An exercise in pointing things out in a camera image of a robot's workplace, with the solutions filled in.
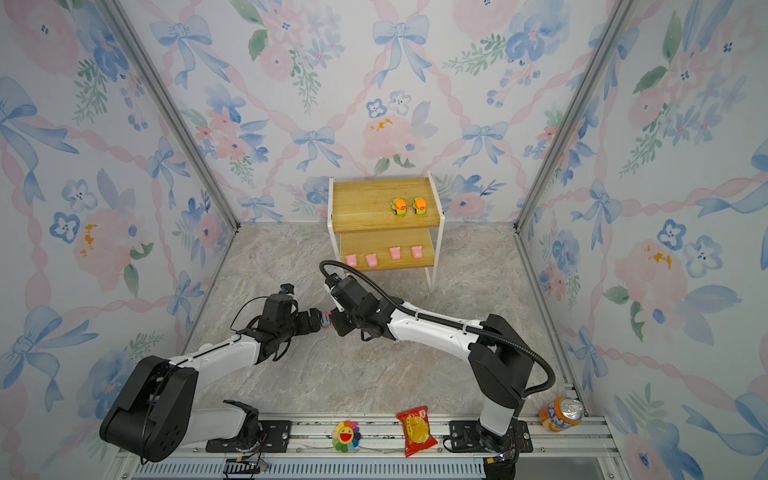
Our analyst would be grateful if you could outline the green orange mixer toy truck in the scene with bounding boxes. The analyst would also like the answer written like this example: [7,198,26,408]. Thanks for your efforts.
[391,198,407,216]

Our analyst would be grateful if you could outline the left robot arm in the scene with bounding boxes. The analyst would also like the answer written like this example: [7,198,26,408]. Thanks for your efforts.
[99,293,323,463]

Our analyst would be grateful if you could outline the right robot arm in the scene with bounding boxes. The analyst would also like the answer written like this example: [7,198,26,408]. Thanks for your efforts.
[325,274,556,452]

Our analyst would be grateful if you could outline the rainbow smiling flower toy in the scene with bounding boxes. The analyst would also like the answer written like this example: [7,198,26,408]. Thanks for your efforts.
[331,420,362,453]

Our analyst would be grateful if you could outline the red snack bag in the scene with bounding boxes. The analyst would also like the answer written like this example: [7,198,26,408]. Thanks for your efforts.
[396,406,438,458]

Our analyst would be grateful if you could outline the orange drink can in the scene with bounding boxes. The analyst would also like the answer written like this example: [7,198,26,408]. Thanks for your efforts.
[539,397,585,432]

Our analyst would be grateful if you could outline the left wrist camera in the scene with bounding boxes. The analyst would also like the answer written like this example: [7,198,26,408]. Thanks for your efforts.
[279,283,294,299]

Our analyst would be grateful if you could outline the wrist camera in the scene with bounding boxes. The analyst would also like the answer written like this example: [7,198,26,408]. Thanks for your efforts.
[279,283,294,299]
[324,283,344,311]

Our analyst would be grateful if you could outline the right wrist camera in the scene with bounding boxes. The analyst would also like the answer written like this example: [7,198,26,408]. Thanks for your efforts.
[324,283,344,311]

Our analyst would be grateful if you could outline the wooden two-tier shelf white frame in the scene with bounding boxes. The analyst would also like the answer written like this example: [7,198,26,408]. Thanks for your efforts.
[327,173,445,291]

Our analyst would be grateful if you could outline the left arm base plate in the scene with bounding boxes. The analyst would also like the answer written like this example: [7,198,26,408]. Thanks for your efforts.
[205,420,292,454]

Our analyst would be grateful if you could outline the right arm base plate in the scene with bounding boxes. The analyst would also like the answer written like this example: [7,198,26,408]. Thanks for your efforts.
[445,420,534,454]

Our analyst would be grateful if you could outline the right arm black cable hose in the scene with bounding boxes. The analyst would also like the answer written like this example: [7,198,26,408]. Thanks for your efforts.
[319,259,557,398]

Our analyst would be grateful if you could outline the aluminium front rail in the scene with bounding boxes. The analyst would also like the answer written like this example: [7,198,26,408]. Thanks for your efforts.
[105,414,630,479]

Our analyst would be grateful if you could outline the left aluminium corner post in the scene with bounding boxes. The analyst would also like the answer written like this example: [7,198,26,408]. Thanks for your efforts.
[96,0,240,232]

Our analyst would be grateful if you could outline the aluminium corner post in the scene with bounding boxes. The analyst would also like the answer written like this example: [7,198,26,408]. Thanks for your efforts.
[96,0,240,232]
[514,0,636,235]

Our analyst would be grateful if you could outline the right aluminium corner post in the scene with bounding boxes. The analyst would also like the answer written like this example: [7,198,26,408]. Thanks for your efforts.
[514,0,636,235]

